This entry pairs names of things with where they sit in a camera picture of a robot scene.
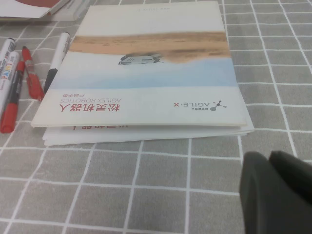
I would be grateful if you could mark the pale thick book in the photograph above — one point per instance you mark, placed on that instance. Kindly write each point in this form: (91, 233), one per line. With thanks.
(70, 12)

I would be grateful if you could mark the red pen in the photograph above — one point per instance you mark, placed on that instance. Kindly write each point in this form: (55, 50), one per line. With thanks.
(30, 70)

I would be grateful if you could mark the black marker red caps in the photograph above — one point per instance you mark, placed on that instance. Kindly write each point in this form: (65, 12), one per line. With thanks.
(12, 97)

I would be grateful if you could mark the grey grid tablecloth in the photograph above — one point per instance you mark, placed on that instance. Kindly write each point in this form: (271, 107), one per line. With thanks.
(97, 182)

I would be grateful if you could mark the white paint marker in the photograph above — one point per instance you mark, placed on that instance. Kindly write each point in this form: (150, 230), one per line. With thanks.
(8, 73)

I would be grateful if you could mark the white AgileX brochure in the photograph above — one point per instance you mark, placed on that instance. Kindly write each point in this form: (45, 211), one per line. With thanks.
(122, 137)

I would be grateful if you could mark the white marker black cap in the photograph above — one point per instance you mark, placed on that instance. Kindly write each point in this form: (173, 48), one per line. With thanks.
(59, 53)

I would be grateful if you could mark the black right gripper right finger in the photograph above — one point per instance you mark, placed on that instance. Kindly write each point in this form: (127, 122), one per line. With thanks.
(295, 175)

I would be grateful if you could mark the white and grey marker pen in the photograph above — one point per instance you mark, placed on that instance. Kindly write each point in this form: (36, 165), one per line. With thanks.
(7, 47)

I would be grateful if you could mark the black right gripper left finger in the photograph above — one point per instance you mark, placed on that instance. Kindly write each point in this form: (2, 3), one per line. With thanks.
(263, 207)

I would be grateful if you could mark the white AgileX brochure desert photo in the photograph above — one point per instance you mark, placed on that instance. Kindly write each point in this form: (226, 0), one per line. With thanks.
(146, 85)

